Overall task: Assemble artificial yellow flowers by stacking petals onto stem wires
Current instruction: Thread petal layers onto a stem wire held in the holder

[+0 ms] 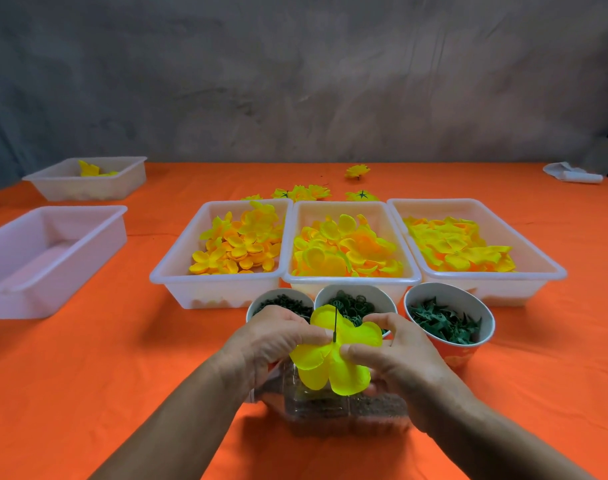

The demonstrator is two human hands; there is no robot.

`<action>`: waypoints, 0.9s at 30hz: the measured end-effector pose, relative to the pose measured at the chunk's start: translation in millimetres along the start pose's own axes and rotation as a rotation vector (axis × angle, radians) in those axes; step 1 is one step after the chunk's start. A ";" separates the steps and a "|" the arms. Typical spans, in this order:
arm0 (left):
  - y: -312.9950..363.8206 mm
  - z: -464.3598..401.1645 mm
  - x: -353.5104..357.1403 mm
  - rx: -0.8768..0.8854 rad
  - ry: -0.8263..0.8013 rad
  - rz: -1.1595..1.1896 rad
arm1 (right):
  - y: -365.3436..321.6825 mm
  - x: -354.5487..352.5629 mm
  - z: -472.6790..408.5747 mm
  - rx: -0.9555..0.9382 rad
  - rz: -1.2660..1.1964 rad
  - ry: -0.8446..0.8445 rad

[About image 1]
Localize person's right hand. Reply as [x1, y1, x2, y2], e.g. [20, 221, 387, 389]
[339, 312, 478, 436]

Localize person's left hand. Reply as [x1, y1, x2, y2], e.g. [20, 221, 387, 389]
[218, 304, 333, 396]

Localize yellow fabric flower petal layer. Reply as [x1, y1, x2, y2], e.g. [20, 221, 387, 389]
[289, 304, 383, 397]

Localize person's right forearm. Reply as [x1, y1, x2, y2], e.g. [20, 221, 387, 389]
[423, 394, 597, 480]

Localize person's left forearm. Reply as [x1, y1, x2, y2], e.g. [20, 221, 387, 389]
[91, 352, 258, 480]

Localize heap of small green rings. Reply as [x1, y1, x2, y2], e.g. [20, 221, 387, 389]
[254, 294, 314, 321]

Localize paper cup with green rings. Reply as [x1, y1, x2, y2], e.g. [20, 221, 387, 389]
[245, 288, 316, 326]

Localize heap of green coil parts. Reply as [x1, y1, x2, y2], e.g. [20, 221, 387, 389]
[328, 290, 377, 327]

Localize paper cup with green coils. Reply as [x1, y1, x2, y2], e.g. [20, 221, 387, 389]
[313, 284, 399, 340]

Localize clear plastic container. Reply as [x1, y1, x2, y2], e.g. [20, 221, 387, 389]
[253, 359, 413, 438]

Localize pile of round yellow petals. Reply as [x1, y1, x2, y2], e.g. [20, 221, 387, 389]
[291, 214, 405, 279]

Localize heap of green plastic calyxes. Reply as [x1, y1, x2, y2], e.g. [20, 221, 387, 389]
[408, 297, 483, 346]

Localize white tray with small petals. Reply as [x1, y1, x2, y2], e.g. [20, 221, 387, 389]
[149, 198, 294, 310]

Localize orange cup with green calyxes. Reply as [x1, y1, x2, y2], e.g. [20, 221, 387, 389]
[403, 282, 496, 371]

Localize pile of small yellow petals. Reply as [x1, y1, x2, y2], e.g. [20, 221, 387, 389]
[188, 202, 284, 276]

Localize white tray with round petals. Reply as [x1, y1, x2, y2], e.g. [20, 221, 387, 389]
[282, 200, 423, 306]

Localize pile of large yellow petals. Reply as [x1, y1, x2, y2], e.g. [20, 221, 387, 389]
[404, 216, 517, 274]

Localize orange tablecloth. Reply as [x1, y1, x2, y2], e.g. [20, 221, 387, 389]
[0, 162, 608, 480]

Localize white tray with large petals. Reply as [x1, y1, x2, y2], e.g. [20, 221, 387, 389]
[386, 198, 568, 308]

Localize loose yellow fabric petal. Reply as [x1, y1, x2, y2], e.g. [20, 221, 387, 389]
[78, 160, 119, 178]

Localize large empty white plastic tray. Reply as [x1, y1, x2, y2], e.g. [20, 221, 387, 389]
[0, 205, 129, 321]

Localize crumpled white plastic bag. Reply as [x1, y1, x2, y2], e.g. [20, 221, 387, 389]
[542, 161, 605, 185]

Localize small white plastic tray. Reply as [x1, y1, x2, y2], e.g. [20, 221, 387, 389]
[22, 156, 148, 203]

